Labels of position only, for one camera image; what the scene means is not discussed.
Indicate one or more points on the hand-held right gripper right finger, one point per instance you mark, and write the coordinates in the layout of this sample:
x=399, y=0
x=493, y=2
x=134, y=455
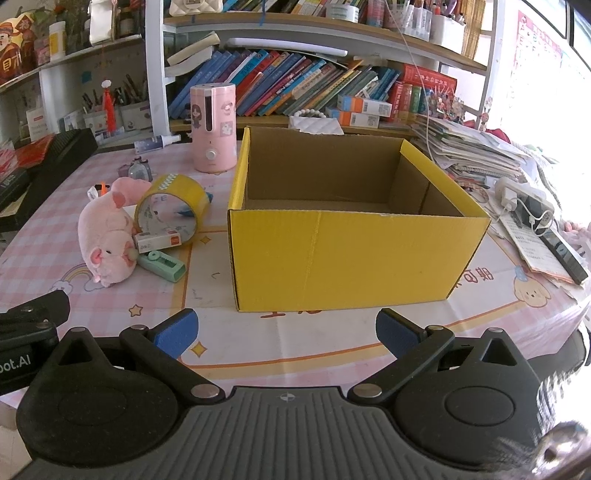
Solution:
x=392, y=332

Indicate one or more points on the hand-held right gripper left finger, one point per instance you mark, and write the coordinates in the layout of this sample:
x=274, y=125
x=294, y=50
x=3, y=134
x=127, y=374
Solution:
x=178, y=332

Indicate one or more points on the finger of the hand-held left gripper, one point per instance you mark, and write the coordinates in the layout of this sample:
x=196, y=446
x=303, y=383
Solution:
x=51, y=307

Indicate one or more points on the mint green correction tape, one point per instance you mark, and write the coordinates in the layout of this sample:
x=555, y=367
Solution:
x=161, y=265

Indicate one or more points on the yellow cardboard box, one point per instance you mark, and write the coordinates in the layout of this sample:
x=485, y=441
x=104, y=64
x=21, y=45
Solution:
x=346, y=258

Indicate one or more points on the small white box red label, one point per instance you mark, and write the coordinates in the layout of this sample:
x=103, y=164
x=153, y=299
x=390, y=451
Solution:
x=157, y=241

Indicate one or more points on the pink plush pig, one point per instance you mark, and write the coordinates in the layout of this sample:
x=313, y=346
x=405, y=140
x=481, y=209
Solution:
x=106, y=226

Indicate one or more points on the yellow tape roll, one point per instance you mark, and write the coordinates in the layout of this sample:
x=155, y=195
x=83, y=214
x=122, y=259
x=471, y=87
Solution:
x=184, y=189

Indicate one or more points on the grey toy car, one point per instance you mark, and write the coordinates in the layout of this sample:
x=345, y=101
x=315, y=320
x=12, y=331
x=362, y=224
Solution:
x=138, y=170

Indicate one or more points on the pink checked tablecloth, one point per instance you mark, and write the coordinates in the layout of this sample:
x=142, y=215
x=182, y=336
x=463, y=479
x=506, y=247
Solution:
x=277, y=332

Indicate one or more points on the black slim case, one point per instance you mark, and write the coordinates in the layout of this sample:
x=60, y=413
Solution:
x=11, y=184

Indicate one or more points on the black keyboard case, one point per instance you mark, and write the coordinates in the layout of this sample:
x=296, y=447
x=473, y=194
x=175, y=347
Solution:
x=51, y=175

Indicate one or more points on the red packet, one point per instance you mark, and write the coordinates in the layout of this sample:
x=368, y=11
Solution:
x=7, y=159
x=34, y=150

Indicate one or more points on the white card red label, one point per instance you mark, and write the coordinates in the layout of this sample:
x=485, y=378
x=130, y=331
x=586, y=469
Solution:
x=37, y=124

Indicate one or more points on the white power strip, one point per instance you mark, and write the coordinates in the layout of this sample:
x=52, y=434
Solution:
x=512, y=191

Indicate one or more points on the black phone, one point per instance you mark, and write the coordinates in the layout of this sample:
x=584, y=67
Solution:
x=565, y=258

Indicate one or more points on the white pen holder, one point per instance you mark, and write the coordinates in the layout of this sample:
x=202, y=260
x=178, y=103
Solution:
x=97, y=123

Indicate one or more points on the small spray bottle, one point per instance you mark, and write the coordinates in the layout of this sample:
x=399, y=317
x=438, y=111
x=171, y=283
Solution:
x=154, y=144

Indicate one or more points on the pink cylindrical humidifier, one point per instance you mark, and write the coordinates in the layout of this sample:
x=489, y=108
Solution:
x=217, y=138

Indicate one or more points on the stack of papers and magazines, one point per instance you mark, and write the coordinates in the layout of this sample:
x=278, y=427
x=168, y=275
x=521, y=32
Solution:
x=466, y=147

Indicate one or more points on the red tassel ornament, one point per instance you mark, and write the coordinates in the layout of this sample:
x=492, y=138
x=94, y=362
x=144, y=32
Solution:
x=108, y=108

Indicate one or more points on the grey pen holder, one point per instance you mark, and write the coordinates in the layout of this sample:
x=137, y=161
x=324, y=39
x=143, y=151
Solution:
x=136, y=117

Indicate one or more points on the orange white carton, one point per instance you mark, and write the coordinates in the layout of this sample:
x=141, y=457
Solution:
x=355, y=120
x=364, y=105

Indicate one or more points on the white quilted handbag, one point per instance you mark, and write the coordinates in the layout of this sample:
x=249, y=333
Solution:
x=316, y=124

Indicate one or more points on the thick red book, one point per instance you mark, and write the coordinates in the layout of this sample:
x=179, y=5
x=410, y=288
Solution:
x=427, y=76

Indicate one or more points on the fortune god figurine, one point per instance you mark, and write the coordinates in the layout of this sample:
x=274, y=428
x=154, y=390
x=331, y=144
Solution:
x=16, y=50

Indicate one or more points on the white curved side shelf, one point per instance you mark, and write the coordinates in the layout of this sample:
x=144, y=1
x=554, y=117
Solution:
x=92, y=50

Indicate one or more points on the white jar yellow label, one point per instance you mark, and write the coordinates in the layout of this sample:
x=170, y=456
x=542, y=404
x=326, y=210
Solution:
x=57, y=44

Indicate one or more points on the row of leaning colourful books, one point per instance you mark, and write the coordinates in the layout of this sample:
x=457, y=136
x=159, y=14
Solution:
x=277, y=78

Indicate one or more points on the white paper bag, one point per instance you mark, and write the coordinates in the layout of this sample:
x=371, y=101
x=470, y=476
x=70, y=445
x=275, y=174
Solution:
x=101, y=23

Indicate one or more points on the white pen cup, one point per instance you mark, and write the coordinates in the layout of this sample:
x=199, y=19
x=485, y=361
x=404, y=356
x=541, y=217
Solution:
x=448, y=32

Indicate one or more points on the clear pen cup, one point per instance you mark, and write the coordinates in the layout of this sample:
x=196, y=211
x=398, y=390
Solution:
x=418, y=25

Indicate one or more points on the cream quilted handbag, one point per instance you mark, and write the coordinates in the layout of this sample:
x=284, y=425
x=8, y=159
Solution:
x=194, y=7

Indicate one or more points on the window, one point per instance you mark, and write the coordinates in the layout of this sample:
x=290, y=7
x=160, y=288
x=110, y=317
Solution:
x=581, y=27

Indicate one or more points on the white bookshelf frame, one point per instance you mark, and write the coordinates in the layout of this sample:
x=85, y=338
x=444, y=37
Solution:
x=154, y=69

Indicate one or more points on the pink wall poster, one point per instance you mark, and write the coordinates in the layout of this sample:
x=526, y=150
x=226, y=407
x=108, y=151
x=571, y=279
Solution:
x=538, y=60

